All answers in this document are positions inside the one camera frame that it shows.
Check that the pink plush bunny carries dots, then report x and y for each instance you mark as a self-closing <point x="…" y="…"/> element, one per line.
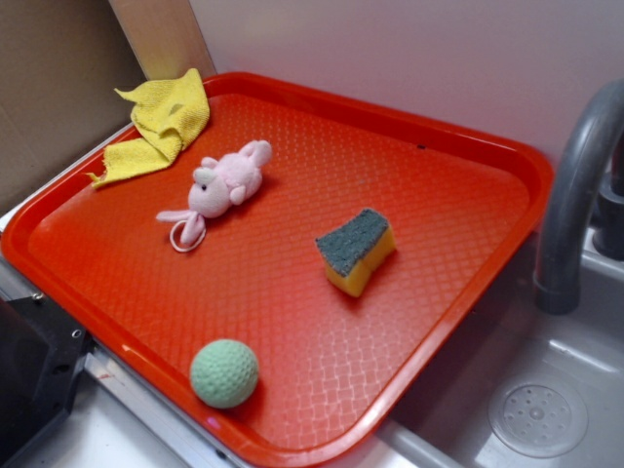
<point x="218" y="185"/>

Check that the yellow green sponge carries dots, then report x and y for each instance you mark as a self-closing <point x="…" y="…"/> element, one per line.
<point x="353" y="251"/>

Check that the red plastic tray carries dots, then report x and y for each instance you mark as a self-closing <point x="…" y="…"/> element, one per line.
<point x="331" y="365"/>

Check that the green dimpled ball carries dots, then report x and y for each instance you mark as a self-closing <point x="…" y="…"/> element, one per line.
<point x="224" y="373"/>

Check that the yellow cloth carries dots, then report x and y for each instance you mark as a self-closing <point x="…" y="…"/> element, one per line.
<point x="169" y="115"/>

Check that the grey plastic sink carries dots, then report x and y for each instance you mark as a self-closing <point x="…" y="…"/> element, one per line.
<point x="442" y="419"/>

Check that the grey faucet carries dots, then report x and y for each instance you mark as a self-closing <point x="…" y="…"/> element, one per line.
<point x="570" y="210"/>

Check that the round sink drain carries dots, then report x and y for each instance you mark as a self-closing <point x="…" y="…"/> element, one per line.
<point x="538" y="418"/>

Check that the black bracket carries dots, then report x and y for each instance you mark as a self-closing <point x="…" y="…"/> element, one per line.
<point x="43" y="350"/>

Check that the dark faucet handle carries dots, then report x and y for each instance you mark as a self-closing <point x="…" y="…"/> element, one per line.
<point x="608" y="214"/>

